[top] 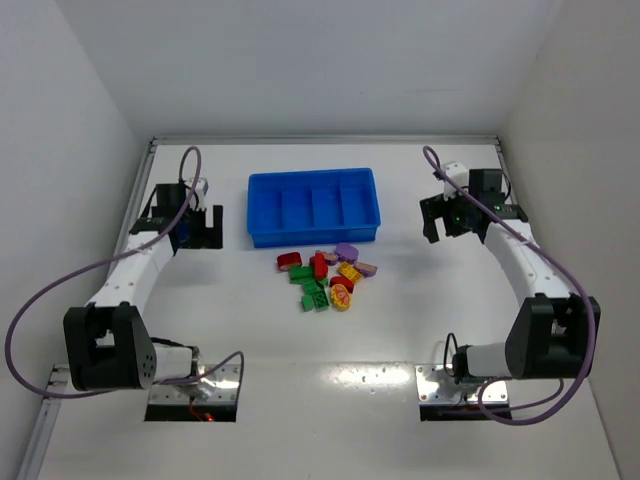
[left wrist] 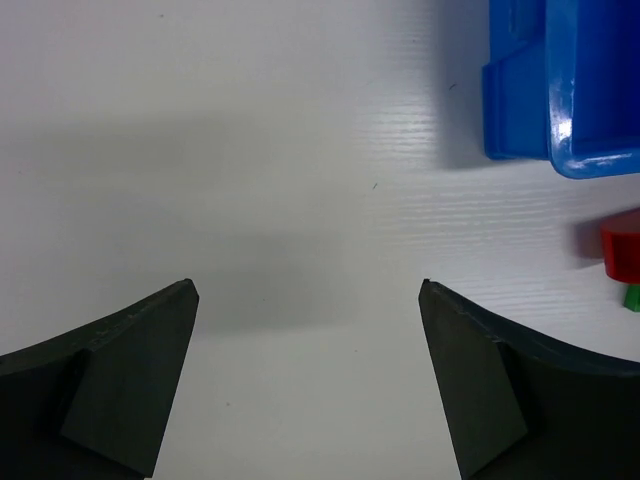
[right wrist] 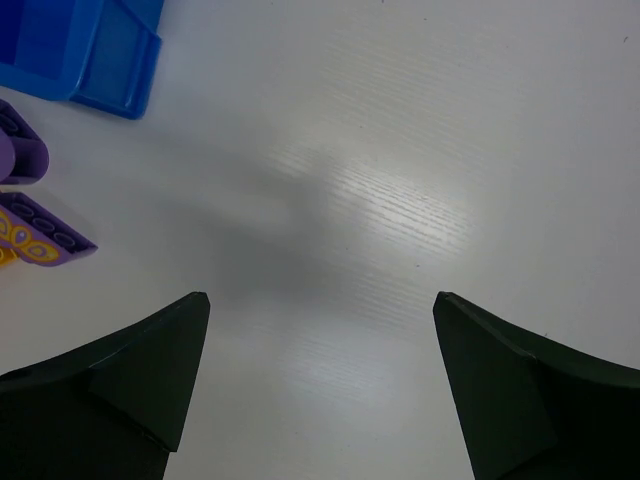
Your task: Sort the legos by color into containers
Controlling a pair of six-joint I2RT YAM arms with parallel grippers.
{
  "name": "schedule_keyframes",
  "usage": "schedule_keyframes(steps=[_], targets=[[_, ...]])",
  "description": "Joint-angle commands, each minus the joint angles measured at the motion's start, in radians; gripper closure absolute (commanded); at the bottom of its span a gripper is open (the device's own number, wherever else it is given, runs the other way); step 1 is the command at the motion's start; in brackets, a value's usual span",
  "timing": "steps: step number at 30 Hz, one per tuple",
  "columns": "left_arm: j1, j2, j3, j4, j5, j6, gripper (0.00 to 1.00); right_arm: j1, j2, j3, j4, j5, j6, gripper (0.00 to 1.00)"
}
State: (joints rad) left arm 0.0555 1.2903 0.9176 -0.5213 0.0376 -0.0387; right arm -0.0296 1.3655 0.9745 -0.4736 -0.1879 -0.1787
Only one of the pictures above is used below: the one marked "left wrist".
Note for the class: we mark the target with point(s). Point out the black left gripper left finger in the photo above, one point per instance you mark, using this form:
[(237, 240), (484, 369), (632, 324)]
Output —
[(94, 402)]

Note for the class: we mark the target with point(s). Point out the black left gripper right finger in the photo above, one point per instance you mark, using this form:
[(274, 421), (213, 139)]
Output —
[(520, 404)]

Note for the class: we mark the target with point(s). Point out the red lego brick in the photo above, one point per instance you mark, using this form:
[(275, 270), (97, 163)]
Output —
[(621, 246)]

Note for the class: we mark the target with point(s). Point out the green lego brick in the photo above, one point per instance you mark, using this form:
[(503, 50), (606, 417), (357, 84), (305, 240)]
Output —
[(632, 298)]

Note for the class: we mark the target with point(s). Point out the blue divided plastic tray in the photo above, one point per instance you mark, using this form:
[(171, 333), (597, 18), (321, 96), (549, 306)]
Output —
[(562, 85)]

